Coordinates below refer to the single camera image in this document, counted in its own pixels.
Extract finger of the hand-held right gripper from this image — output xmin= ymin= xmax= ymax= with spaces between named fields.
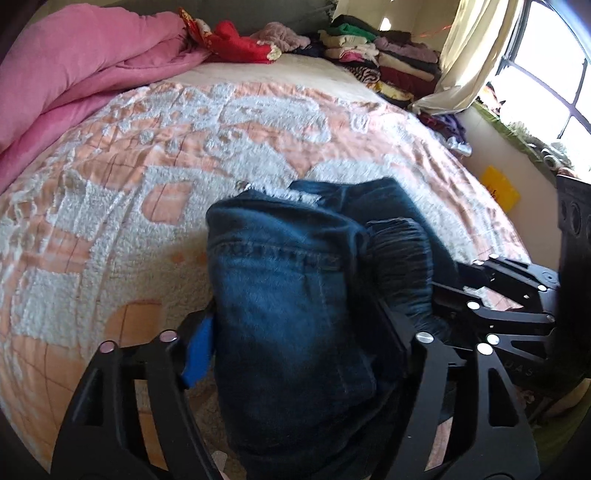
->
xmin=456 ymin=255 xmax=560 ymax=302
xmin=433 ymin=284 xmax=557 ymax=361

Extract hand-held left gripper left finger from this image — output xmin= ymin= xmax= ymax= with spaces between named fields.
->
xmin=51 ymin=305 xmax=223 ymax=480

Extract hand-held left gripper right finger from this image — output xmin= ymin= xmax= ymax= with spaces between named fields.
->
xmin=369 ymin=295 xmax=542 ymax=480

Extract blue denim pants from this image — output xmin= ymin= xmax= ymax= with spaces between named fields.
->
xmin=205 ymin=178 xmax=462 ymax=480

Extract green mat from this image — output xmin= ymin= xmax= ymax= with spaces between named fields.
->
xmin=475 ymin=102 xmax=559 ymax=164

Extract purple cloth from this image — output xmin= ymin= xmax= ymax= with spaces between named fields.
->
xmin=420 ymin=113 xmax=467 ymax=144

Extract peach and white blanket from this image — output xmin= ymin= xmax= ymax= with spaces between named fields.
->
xmin=0 ymin=62 xmax=532 ymax=472

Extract window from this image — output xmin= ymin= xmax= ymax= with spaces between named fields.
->
xmin=485 ymin=0 xmax=591 ymax=176

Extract cream curtain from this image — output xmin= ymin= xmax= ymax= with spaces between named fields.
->
xmin=413 ymin=0 xmax=536 ymax=116

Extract stack of folded clothes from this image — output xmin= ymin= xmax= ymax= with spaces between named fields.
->
xmin=295 ymin=14 xmax=444 ymax=109

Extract red patterned cloth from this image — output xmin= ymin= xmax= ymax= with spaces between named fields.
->
xmin=178 ymin=7 xmax=282 ymax=65

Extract pink quilt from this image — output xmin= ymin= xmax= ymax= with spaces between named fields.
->
xmin=0 ymin=9 xmax=213 ymax=190

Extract mauve fluffy cloth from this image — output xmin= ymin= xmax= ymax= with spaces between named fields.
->
xmin=249 ymin=23 xmax=312 ymax=54

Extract grey headboard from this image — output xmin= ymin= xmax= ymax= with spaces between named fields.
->
xmin=115 ymin=0 xmax=338 ymax=38

